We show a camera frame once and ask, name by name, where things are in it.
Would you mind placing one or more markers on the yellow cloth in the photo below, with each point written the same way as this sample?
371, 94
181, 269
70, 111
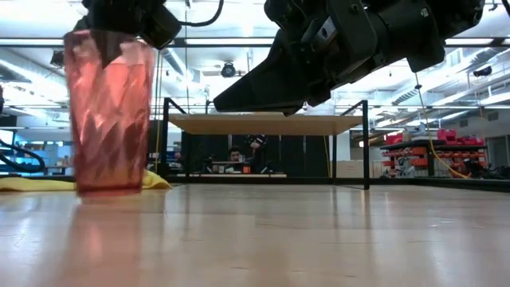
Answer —
24, 184

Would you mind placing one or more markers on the wooden shelf with black legs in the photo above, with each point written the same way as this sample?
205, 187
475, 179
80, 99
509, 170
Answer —
263, 124

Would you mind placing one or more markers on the black metal table frame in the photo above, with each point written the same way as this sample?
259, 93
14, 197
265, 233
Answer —
418, 181

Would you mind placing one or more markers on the person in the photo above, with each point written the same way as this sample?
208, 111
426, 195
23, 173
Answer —
236, 154

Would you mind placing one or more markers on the rack with red bins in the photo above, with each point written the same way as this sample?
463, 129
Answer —
446, 137

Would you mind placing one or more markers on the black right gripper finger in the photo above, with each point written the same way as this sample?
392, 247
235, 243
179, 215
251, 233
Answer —
271, 87

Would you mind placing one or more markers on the beige cardboard box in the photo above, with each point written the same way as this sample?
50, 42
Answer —
352, 168

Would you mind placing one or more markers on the black ceiling spotlight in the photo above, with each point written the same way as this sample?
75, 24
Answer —
228, 70

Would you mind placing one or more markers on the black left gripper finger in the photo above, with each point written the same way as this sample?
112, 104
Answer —
107, 45

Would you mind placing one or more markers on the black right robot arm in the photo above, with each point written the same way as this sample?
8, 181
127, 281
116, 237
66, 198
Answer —
462, 16

